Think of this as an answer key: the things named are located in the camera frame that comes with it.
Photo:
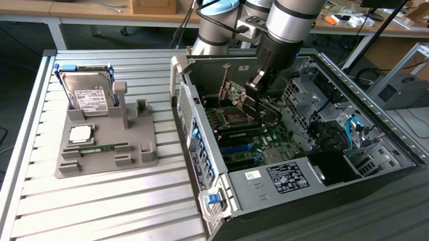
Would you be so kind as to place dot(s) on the open black PC case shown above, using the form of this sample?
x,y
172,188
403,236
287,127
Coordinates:
x,y
255,193

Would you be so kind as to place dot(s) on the green motherboard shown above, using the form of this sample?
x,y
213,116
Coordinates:
x,y
275,140

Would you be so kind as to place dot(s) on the black monitor stand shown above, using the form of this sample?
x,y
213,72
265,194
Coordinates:
x,y
372,13

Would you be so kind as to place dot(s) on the cluttered wooden desk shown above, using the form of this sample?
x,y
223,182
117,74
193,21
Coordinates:
x,y
352,28

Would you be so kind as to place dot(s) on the wooden desk with white frame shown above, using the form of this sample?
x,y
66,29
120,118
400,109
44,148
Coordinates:
x,y
68,10

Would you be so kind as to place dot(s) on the blue disk caddy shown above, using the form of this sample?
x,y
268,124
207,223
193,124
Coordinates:
x,y
69,68

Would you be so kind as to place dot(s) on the graphics card with metal bracket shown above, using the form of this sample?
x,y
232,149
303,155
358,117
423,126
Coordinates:
x,y
235,91

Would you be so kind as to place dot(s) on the brown cardboard box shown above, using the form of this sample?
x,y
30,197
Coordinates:
x,y
155,6

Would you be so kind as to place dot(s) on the metal disk bay cage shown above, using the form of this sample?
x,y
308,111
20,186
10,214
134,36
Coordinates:
x,y
302,98

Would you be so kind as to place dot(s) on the black tripod pole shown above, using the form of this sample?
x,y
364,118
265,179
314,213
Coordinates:
x,y
379,35

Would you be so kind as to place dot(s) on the silver hard disk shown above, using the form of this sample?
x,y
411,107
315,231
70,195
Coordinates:
x,y
89,98

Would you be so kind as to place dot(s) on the CPU socket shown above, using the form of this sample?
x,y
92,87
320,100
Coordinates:
x,y
233,117

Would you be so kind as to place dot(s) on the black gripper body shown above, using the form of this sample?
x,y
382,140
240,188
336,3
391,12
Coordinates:
x,y
280,55

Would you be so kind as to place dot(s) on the black RAM stick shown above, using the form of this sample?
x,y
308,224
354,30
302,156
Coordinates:
x,y
241,133

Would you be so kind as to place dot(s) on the grey computer tower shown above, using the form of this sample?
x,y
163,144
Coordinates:
x,y
399,93

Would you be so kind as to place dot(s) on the grey power supply unit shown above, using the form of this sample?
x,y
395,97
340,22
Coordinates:
x,y
265,185

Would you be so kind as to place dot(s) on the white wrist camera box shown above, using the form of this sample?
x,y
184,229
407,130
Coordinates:
x,y
249,27

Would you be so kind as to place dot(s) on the silver CPU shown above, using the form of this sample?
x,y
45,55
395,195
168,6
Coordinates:
x,y
81,134

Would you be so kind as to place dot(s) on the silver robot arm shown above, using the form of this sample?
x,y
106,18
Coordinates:
x,y
292,20

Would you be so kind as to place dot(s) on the orange small box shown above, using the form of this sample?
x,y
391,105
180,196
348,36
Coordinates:
x,y
332,19

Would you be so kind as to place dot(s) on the grey parts rack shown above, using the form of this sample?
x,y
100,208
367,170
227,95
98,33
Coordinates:
x,y
108,163

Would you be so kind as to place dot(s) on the green RAM stick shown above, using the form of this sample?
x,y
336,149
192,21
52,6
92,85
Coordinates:
x,y
100,147

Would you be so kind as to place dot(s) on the blue case latch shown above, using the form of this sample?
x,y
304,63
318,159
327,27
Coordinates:
x,y
212,199

